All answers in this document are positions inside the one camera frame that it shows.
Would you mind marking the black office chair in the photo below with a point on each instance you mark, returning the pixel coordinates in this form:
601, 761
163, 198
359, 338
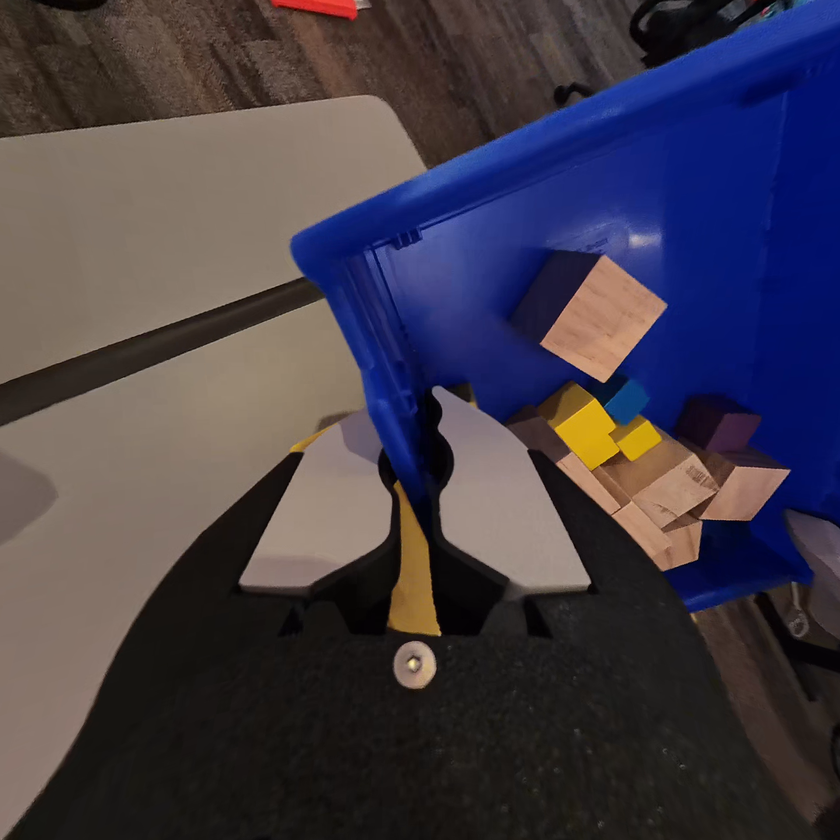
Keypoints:
689, 26

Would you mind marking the pile of wooden cubes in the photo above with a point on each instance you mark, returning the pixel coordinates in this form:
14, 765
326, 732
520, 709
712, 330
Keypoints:
604, 315

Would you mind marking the yellow plastic bin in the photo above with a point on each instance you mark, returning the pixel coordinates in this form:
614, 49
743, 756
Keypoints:
413, 590

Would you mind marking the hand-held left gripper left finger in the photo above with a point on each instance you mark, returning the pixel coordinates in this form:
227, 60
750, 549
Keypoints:
315, 525

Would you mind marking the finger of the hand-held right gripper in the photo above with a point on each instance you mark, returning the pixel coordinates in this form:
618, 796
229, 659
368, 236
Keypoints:
823, 551

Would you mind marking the blue plastic bin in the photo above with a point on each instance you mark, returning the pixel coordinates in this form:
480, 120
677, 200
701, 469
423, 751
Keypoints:
590, 197

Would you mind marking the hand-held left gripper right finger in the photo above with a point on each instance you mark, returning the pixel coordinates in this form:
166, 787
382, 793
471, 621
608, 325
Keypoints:
505, 518

